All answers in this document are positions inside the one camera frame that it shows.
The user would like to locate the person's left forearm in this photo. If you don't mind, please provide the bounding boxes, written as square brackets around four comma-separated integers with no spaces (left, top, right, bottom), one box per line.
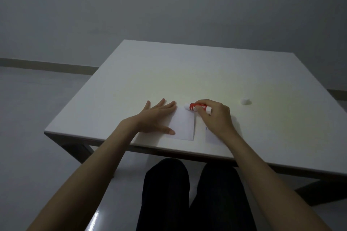
[27,120,139,231]

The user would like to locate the red glue stick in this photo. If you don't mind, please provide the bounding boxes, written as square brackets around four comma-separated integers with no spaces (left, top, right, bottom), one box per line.
[184,103,212,115]

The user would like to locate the person's right forearm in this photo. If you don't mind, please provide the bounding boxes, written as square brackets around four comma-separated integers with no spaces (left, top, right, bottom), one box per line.
[218,132,333,231]

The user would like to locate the white paper sheet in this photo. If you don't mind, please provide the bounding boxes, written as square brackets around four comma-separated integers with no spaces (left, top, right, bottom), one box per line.
[205,126,229,146]

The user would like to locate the person's left hand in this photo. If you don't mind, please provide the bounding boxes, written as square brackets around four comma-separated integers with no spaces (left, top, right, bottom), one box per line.
[121,98,177,136]

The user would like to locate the person's right hand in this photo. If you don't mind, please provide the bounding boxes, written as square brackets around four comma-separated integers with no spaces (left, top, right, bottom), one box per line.
[195,99,241,140]

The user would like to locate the black trousers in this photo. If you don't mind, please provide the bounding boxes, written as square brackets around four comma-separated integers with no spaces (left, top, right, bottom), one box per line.
[136,158,257,231]

